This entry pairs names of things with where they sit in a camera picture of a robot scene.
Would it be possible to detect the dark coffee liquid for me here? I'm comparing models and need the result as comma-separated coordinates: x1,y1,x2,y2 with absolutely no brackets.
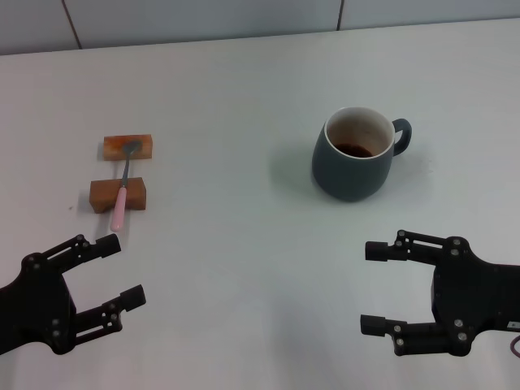
336,142,375,158

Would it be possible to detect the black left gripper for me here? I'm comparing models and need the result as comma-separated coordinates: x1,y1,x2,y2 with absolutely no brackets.
0,234,147,356

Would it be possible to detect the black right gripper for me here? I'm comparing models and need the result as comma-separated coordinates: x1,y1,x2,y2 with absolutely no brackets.
360,229,520,358

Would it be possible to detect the grey ceramic cup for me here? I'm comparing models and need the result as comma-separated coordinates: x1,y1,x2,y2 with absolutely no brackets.
311,106,413,203

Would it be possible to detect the pink handled metal spoon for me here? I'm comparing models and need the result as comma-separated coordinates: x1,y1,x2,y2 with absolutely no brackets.
110,140,143,232

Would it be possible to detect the light stained wooden block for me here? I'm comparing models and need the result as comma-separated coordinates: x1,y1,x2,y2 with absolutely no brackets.
102,134,154,163

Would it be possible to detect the dark notched wooden block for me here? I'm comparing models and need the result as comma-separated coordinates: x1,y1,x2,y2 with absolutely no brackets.
89,176,147,215

